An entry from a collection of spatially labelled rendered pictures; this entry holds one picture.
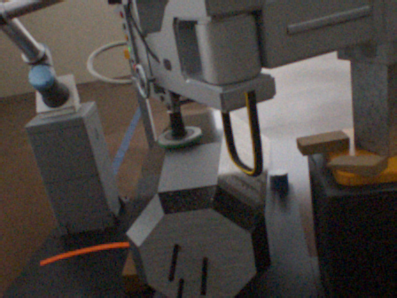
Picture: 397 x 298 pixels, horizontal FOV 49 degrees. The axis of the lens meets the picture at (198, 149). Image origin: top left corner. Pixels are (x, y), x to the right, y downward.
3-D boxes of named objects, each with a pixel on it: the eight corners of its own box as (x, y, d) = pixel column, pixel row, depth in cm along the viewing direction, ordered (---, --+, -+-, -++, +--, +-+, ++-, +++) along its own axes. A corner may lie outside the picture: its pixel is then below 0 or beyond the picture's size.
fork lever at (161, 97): (212, 102, 190) (210, 91, 188) (171, 114, 184) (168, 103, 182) (159, 78, 250) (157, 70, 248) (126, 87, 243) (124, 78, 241)
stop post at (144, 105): (167, 153, 434) (144, 43, 395) (164, 161, 415) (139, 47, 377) (148, 156, 437) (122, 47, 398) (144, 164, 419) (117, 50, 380)
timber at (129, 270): (136, 260, 270) (131, 244, 266) (154, 258, 269) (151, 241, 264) (126, 293, 242) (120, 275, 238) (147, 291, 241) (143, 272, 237)
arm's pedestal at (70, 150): (50, 241, 313) (12, 129, 283) (70, 207, 360) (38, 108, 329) (119, 231, 310) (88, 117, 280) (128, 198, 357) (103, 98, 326)
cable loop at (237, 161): (268, 183, 146) (256, 90, 134) (260, 186, 145) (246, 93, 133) (235, 162, 166) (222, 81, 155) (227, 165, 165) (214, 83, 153)
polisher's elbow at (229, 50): (244, 66, 154) (236, 10, 147) (274, 73, 138) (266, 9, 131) (195, 80, 148) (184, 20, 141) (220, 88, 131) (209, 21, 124)
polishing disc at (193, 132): (209, 133, 210) (209, 130, 210) (172, 148, 200) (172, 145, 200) (186, 126, 228) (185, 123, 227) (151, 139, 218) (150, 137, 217)
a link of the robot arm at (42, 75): (41, 101, 288) (29, 89, 272) (36, 80, 294) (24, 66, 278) (63, 94, 289) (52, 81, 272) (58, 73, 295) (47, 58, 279)
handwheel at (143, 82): (170, 96, 186) (163, 61, 180) (148, 102, 182) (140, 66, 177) (159, 90, 199) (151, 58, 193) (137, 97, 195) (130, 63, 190)
